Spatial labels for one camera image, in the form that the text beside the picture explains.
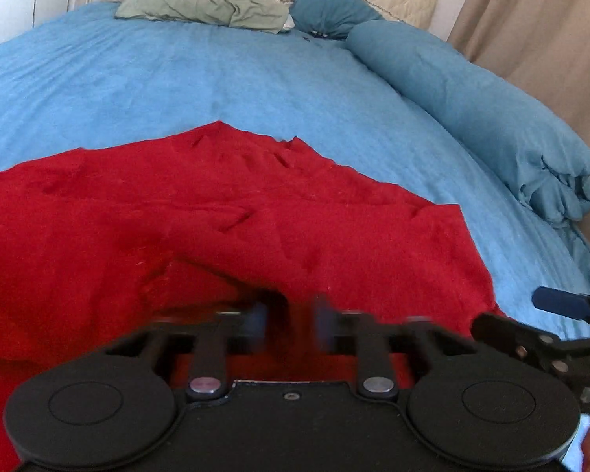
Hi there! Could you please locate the teal pillow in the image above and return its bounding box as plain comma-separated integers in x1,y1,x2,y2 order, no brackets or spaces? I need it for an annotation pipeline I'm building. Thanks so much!
290,0,385,40

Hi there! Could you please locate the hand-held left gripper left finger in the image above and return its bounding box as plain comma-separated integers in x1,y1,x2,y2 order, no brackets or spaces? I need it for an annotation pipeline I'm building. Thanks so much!
103,301,269,402

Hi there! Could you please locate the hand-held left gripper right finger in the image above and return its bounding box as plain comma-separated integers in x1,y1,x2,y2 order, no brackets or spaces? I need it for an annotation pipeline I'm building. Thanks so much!
313,294,477,400

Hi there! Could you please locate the blue bed sheet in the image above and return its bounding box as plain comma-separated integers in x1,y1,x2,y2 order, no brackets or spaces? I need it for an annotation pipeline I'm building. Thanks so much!
0,1,590,341

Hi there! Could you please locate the beige curtain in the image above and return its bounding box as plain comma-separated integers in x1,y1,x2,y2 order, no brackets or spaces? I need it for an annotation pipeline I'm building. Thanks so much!
446,0,590,158

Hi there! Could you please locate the green pillow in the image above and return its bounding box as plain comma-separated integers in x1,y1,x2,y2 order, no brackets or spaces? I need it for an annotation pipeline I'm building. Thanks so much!
114,0,292,35

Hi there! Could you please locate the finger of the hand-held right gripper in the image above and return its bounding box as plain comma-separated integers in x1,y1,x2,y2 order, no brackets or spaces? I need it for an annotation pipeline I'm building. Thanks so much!
471,312,590,415
531,286,590,321

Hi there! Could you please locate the rolled blue duvet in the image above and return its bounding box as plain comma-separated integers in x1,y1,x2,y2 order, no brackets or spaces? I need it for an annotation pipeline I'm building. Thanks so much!
345,20,590,226

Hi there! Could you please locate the red garment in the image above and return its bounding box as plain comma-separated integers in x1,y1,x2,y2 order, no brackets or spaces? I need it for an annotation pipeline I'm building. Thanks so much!
0,120,506,472

